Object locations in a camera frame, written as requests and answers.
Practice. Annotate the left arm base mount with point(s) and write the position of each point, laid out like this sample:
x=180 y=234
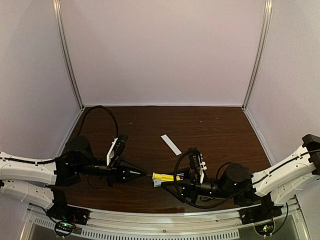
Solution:
x=67 y=218

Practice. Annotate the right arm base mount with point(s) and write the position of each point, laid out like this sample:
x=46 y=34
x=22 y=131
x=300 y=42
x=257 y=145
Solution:
x=262 y=218

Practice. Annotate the white battery cover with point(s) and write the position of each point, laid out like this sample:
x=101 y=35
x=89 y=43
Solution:
x=171 y=145

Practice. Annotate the white remote control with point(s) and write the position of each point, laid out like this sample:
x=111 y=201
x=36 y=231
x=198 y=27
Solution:
x=181 y=175

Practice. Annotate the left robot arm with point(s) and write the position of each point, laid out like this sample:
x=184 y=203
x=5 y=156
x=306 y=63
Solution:
x=36 y=181

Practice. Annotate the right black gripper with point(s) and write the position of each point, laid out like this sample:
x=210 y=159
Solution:
x=191 y=191

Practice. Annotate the yellow handled screwdriver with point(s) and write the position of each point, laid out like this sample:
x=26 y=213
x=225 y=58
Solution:
x=161 y=177

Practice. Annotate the aluminium frame post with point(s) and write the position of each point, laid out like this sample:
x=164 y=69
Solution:
x=65 y=52
x=264 y=31

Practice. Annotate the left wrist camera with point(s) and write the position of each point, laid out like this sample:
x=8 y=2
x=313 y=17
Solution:
x=116 y=148

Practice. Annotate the right aluminium frame post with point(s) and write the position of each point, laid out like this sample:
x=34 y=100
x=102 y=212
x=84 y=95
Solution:
x=264 y=31

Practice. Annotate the left aluminium frame post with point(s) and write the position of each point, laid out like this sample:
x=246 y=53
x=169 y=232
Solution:
x=65 y=52

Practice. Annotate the front aluminium rail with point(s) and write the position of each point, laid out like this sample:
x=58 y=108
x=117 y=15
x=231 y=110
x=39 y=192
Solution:
x=211 y=225

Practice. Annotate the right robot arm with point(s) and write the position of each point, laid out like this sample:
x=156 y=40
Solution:
x=276 y=184

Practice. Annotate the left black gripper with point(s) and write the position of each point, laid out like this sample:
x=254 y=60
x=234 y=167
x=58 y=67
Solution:
x=113 y=171

